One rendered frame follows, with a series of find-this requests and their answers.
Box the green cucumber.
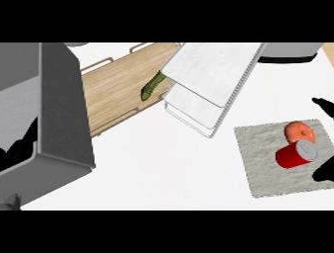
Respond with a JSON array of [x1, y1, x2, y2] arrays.
[[140, 70, 169, 102]]

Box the wooden cutting board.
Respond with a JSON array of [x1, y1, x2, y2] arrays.
[[80, 42, 180, 138]]

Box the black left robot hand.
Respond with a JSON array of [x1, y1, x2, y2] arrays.
[[0, 117, 40, 176]]

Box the orange fruit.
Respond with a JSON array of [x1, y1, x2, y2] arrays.
[[282, 121, 318, 145]]

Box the grey placemat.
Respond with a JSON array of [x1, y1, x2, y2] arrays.
[[234, 119, 334, 199]]

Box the white tiered shelf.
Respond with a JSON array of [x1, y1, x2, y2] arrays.
[[164, 42, 269, 139]]

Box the red can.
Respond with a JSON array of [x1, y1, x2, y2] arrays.
[[275, 138, 319, 170]]

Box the large grey appliance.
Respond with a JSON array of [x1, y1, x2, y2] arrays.
[[0, 42, 98, 210]]

